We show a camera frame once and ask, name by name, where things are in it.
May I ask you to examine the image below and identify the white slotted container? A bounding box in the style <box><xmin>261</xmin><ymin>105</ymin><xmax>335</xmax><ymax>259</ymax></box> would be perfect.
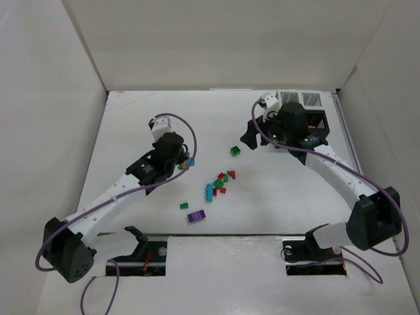
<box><xmin>275</xmin><ymin>89</ymin><xmax>323</xmax><ymax>110</ymax></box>

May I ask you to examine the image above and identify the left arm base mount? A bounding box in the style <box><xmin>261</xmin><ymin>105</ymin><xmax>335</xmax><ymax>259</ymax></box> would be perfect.
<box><xmin>112</xmin><ymin>226</ymin><xmax>168</xmax><ymax>277</ymax></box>

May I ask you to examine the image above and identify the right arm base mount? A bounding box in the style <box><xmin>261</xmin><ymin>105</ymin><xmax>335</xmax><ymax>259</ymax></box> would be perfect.
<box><xmin>280</xmin><ymin>225</ymin><xmax>347</xmax><ymax>276</ymax></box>

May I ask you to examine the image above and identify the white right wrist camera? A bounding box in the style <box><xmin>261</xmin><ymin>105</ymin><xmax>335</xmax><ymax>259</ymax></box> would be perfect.
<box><xmin>257</xmin><ymin>93</ymin><xmax>280</xmax><ymax>116</ymax></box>

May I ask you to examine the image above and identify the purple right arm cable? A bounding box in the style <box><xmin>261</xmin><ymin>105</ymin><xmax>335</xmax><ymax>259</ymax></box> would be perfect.
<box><xmin>251</xmin><ymin>96</ymin><xmax>411</xmax><ymax>285</ymax></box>

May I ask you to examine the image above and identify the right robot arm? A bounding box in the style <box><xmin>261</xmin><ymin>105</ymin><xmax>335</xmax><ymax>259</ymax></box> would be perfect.
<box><xmin>240</xmin><ymin>98</ymin><xmax>408</xmax><ymax>251</ymax></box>

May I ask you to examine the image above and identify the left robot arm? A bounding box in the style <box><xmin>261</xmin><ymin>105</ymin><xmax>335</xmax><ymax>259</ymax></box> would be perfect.
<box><xmin>37</xmin><ymin>131</ymin><xmax>188</xmax><ymax>284</ymax></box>

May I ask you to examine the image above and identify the black slotted container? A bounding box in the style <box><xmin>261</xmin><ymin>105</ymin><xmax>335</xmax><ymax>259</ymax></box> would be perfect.
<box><xmin>285</xmin><ymin>110</ymin><xmax>330</xmax><ymax>150</ymax></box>

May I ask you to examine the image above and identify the green square lego brick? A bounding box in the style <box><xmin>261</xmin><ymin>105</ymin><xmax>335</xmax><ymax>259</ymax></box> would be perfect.
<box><xmin>230</xmin><ymin>146</ymin><xmax>242</xmax><ymax>157</ymax></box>

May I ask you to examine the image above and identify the cyan long lego brick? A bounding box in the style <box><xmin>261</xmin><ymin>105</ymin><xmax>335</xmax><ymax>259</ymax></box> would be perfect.
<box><xmin>205</xmin><ymin>183</ymin><xmax>214</xmax><ymax>203</ymax></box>

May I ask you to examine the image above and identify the multicolour lego pile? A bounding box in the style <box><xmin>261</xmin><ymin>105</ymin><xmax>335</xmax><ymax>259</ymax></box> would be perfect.
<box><xmin>177</xmin><ymin>157</ymin><xmax>194</xmax><ymax>171</ymax></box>

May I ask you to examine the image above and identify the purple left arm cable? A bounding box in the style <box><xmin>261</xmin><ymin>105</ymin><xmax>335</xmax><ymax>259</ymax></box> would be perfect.
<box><xmin>35</xmin><ymin>113</ymin><xmax>198</xmax><ymax>314</ymax></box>

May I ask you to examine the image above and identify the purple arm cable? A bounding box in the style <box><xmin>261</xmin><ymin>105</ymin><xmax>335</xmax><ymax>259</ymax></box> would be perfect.
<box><xmin>251</xmin><ymin>96</ymin><xmax>411</xmax><ymax>285</ymax></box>
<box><xmin>35</xmin><ymin>113</ymin><xmax>198</xmax><ymax>314</ymax></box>

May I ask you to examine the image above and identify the purple flat lego brick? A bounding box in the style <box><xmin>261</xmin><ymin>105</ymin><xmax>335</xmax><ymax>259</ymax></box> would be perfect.
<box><xmin>187</xmin><ymin>209</ymin><xmax>206</xmax><ymax>223</ymax></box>

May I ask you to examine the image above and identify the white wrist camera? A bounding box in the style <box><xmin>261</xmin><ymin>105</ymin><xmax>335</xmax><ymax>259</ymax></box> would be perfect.
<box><xmin>148</xmin><ymin>115</ymin><xmax>172</xmax><ymax>142</ymax></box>
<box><xmin>257</xmin><ymin>93</ymin><xmax>280</xmax><ymax>116</ymax></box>

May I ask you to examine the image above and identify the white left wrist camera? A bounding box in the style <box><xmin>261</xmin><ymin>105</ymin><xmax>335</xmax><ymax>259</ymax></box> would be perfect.
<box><xmin>148</xmin><ymin>115</ymin><xmax>172</xmax><ymax>142</ymax></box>

